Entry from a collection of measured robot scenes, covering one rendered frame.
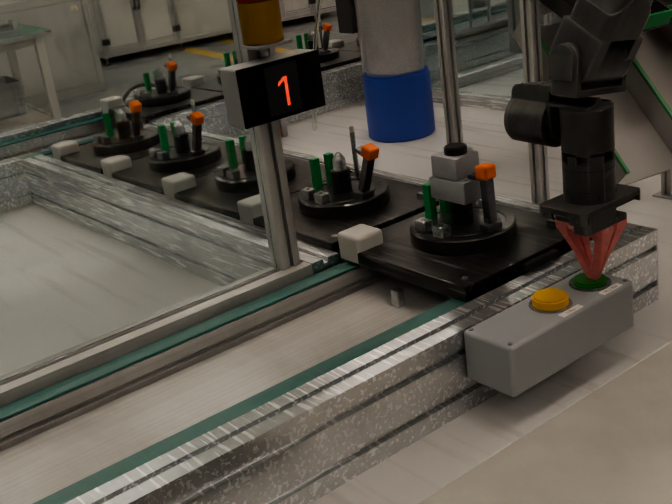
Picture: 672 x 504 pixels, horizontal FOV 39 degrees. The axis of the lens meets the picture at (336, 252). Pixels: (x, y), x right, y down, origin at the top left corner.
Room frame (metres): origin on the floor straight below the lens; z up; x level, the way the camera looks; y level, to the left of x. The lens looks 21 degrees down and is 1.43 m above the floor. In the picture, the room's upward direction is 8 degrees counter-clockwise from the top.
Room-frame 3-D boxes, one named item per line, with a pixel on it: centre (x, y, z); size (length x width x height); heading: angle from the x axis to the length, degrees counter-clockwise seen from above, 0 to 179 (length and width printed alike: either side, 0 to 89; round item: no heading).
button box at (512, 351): (0.97, -0.23, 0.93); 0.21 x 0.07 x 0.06; 126
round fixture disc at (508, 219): (1.19, -0.17, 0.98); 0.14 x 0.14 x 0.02
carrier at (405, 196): (1.40, -0.02, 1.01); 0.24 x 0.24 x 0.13; 36
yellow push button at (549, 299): (0.97, -0.23, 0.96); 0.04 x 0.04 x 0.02
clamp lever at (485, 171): (1.16, -0.20, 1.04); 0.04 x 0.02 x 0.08; 36
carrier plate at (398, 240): (1.19, -0.17, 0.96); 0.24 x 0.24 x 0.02; 36
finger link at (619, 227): (1.00, -0.28, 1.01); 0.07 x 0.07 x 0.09; 35
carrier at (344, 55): (2.73, -0.02, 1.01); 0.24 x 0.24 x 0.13; 36
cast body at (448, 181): (1.20, -0.16, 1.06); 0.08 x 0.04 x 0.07; 36
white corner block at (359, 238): (1.21, -0.03, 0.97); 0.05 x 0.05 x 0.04; 36
